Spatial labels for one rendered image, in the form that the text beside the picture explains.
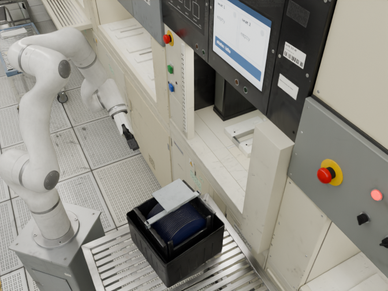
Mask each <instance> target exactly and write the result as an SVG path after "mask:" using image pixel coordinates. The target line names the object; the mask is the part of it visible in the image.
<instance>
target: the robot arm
mask: <svg viewBox="0 0 388 291"><path fill-rule="evenodd" d="M7 58H8V61H9V63H10V64H11V66H12V67H14V68H15V69H16V70H18V71H20V72H23V73H26V74H30V75H32V76H35V77H36V84H35V86H34V87H33V89H31V90H30V91H28V92H27V93H26V94H25V95H24V96H23V97H22V98H21V100H20V105H19V113H18V126H19V131H20V135H21V138H22V140H23V142H24V144H25V146H26V148H27V151H25V150H22V149H18V148H12V149H9V150H7V151H5V152H4V153H3V154H2V155H1V156H0V176H1V178H2V179H3V180H4V182H5V183H6V184H7V185H8V186H9V187H10V188H11V189H12V190H13V191H14V192H15V193H16V194H17V195H18V196H19V197H21V198H22V199H23V201H25V203H26V205H27V207H28V208H29V210H30V212H31V214H32V216H33V218H34V220H35V222H36V225H35V226H34V229H33V239H34V240H35V242H36V243H37V245H39V246H41V247H43V248H50V249H51V248H58V247H61V246H63V245H65V244H67V243H68V242H70V241H71V240H72V239H73V238H74V237H75V235H76V234H77V232H78V230H79V220H78V217H77V216H76V214H74V213H73V212H71V211H69V210H65V208H64V205H63V204H62V201H61V198H60V196H59V194H58V191H57V189H56V185H57V184H58V181H59V177H60V169H59V163H58V159H57V156H56V153H55V150H54V147H53V144H52V141H51V136H50V116H51V107H52V104H53V101H54V98H55V97H56V95H57V94H58V93H59V92H60V90H61V89H63V87H64V86H66V85H67V83H68V81H69V79H70V75H71V66H70V62H69V60H68V59H67V58H70V59H71V60H72V62H73V63H74V64H75V66H76V67H77V68H78V70H79V71H80V72H81V73H82V75H83V76H84V77H85V79H84V81H83V83H82V85H81V91H80V92H81V98H82V100H83V102H84V104H85V105H86V106H87V107H88V109H89V110H90V111H91V112H93V113H97V112H99V111H102V110H104V109H107V111H108V113H109V116H110V117H111V118H112V119H114V120H115V123H116V125H117V127H118V130H119V132H120V135H121V136H122V137H123V138H126V140H127V143H128V146H129V148H130V149H131V150H133V151H135V150H138V149H139V148H140V147H139V145H138V143H137V141H136V139H135V137H134V132H133V129H132V127H131V124H130V122H129V120H128V118H127V116H126V114H127V113H128V109H127V107H126V104H125V102H124V100H123V98H122V96H121V94H120V91H119V89H118V87H117V85H116V83H115V81H114V79H107V78H108V74H107V71H106V69H105V67H104V66H103V64H102V63H101V61H100V59H99V58H98V56H97V55H96V53H95V52H94V50H93V48H92V47H91V45H90V44H89V42H88V40H87V39H86V38H85V36H84V35H83V34H82V33H81V32H80V31H79V30H78V29H76V28H73V27H66V28H62V29H60V30H57V31H55V32H52V33H47V34H42V35H34V36H29V37H26V38H23V39H20V40H18V41H16V42H15V43H13V44H12V45H11V46H10V47H9V49H8V53H7ZM97 89H98V91H99V92H98V93H97V94H95V95H93V93H94V92H95V91H96V90H97Z"/></svg>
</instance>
